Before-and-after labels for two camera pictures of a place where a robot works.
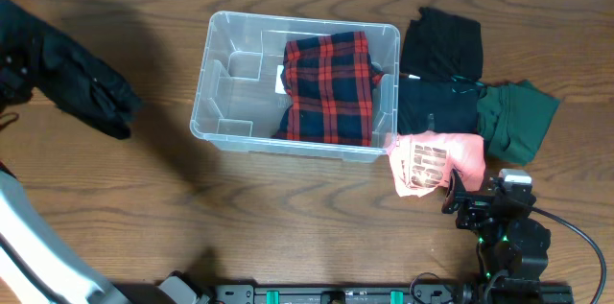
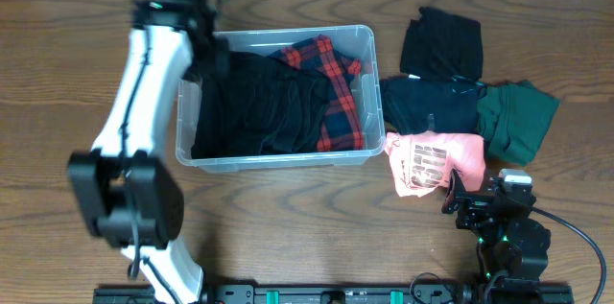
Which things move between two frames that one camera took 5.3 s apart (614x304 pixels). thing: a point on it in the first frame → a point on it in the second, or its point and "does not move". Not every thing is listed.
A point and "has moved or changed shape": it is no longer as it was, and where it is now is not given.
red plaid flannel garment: x=329 y=79 has moved or changed shape
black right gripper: x=457 y=197 does not move
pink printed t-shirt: x=421 y=162 does not move
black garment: x=36 y=56 → x=258 y=104
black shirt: x=439 y=46 does not move
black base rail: x=389 y=293 does not move
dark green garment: x=512 y=119 does not move
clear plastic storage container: x=320 y=89 has moved or changed shape
